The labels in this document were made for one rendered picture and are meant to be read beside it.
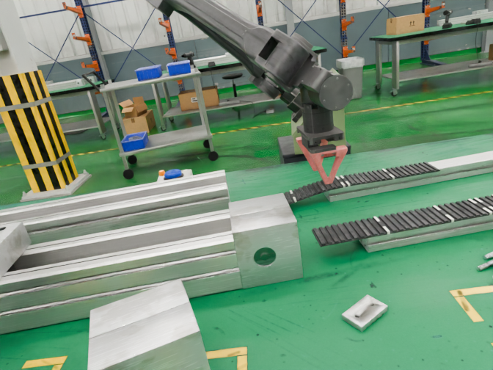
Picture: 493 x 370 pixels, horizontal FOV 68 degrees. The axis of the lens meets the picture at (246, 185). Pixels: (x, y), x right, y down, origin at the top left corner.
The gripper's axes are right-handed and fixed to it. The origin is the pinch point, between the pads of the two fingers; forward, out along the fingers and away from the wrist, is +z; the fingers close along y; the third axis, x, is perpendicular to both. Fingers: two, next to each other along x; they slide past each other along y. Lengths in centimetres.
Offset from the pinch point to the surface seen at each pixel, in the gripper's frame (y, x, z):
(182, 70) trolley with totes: -284, -41, -6
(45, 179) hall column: -271, -185, 68
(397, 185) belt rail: 2.3, 14.8, 4.8
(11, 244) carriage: 17, -52, -5
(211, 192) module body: 4.6, -22.3, -2.1
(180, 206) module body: 4.3, -28.5, -0.4
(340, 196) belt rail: 2.1, 2.9, 4.9
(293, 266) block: 23.8, -12.0, 3.5
